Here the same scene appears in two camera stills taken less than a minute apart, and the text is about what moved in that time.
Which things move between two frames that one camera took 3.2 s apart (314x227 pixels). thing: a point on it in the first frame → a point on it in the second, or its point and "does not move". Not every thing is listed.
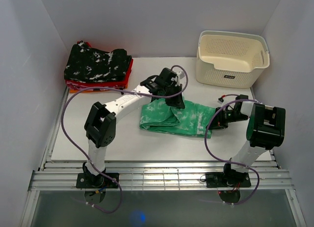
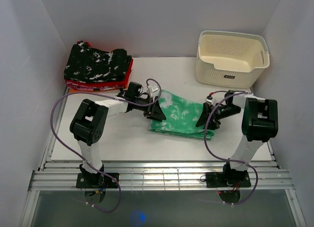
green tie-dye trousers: x=193 y=120 does not move
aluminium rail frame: x=54 y=175 does not move
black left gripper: x=177 y=102 → x=154 y=110
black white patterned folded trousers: x=84 y=64 does not move
